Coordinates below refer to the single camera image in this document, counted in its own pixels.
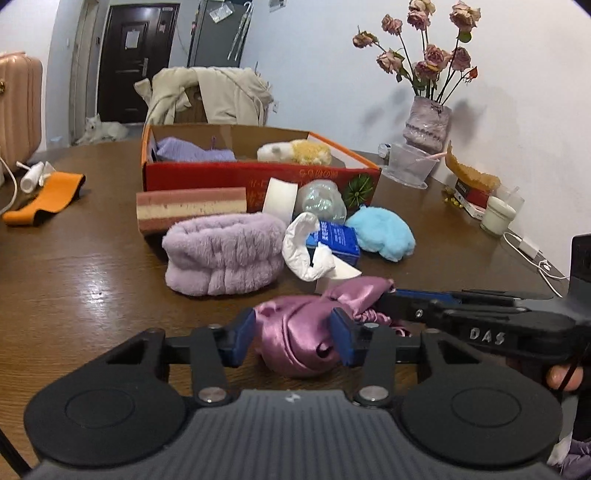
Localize yellow white plush toy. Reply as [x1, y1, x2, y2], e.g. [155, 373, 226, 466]
[257, 140, 332, 166]

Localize dried pink rose bouquet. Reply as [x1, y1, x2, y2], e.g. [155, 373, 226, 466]
[352, 0, 483, 104]

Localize clear folded umbrella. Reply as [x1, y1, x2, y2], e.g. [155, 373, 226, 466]
[228, 2, 254, 61]

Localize orange elastic band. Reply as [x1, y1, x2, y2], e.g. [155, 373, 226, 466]
[2, 172, 86, 226]

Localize person's right hand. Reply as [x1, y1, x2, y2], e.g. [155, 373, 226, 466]
[546, 363, 584, 393]

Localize lavender folded towel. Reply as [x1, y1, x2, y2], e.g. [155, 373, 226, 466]
[154, 137, 237, 163]

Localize pink cream striped sponge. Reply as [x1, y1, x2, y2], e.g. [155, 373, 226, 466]
[136, 187, 247, 247]

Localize white cable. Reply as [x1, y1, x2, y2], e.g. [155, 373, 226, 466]
[0, 157, 19, 215]

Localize pink satin bow scrunchie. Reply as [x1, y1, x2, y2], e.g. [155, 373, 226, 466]
[253, 276, 411, 379]

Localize white charger with cable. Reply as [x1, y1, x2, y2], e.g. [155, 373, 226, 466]
[503, 231, 571, 298]

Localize blue plush toy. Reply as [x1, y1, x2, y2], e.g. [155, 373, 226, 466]
[345, 205, 416, 263]

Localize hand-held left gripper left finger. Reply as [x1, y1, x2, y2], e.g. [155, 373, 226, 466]
[98, 307, 258, 408]

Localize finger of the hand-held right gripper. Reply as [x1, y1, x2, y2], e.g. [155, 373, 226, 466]
[378, 292, 463, 330]
[395, 288, 556, 311]

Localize grey refrigerator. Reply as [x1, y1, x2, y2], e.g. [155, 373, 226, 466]
[187, 0, 257, 70]

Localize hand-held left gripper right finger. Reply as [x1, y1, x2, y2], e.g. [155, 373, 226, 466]
[329, 307, 490, 409]

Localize white tube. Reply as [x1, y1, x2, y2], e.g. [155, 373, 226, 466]
[16, 161, 58, 192]

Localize blue tissue packet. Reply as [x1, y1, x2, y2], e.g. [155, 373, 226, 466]
[305, 220, 362, 267]

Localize pink ribbed suitcase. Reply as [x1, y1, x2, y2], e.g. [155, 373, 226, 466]
[0, 51, 43, 162]

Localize white sponge block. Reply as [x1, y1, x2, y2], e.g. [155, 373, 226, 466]
[262, 178, 298, 220]

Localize white candle jar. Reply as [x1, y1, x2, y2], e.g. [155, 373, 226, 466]
[480, 187, 525, 237]

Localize beige coat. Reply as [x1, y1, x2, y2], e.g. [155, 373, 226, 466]
[134, 66, 275, 126]

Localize red cardboard box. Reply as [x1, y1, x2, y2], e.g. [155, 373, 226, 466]
[141, 122, 383, 208]

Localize dark brown door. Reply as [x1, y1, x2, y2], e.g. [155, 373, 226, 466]
[97, 4, 181, 124]

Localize person's purple clothing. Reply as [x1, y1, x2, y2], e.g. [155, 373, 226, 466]
[549, 438, 591, 480]

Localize clear plastic container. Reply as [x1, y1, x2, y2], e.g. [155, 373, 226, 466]
[381, 142, 441, 189]

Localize white dog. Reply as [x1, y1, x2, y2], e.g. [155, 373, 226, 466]
[76, 115, 130, 145]

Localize purple fluffy headband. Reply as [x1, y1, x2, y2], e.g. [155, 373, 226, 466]
[161, 213, 288, 296]

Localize orange porous sheet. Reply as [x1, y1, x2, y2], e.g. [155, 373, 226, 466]
[445, 141, 502, 192]

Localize white wedge sponge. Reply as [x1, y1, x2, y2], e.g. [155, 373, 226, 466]
[315, 254, 363, 294]

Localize clear plastic bubble bag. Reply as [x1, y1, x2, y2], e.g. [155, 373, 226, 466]
[293, 180, 348, 224]

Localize pink white glass vase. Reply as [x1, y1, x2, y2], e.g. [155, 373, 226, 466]
[403, 95, 452, 154]

